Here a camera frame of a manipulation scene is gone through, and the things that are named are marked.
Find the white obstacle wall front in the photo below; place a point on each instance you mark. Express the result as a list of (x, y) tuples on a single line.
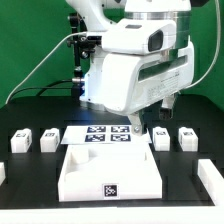
[(146, 215)]

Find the white sheet with markers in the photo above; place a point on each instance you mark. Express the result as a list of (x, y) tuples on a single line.
[(76, 135)]

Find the white obstacle wall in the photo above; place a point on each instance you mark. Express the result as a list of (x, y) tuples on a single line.
[(212, 181), (146, 215)]

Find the white obstacle block left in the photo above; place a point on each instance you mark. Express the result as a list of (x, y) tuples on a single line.
[(2, 172)]

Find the black camera stand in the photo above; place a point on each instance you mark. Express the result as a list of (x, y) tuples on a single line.
[(87, 60)]

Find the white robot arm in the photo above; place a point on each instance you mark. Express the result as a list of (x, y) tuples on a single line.
[(101, 15)]

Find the white square tabletop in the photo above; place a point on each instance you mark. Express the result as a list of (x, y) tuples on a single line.
[(120, 171)]

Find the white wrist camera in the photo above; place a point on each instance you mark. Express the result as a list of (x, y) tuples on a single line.
[(140, 37)]

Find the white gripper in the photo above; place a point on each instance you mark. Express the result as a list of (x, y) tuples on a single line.
[(131, 83)]

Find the white obstacle wall right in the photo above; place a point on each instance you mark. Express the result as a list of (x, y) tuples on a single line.
[(212, 181)]

